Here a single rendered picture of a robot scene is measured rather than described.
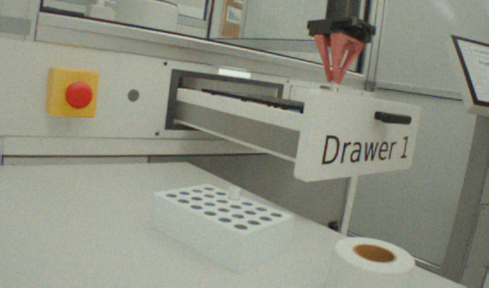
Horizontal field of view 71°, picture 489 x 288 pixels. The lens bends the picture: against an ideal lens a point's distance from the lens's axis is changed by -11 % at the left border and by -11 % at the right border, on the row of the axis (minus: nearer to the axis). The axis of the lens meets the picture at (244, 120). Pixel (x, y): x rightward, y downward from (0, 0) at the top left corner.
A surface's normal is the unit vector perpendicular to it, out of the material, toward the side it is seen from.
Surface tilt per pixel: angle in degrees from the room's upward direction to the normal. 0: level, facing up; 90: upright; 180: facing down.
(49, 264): 0
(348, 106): 90
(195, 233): 90
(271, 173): 90
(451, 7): 90
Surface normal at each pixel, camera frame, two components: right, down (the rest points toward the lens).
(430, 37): -0.72, -0.03
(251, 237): 0.77, 0.18
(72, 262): 0.14, -0.98
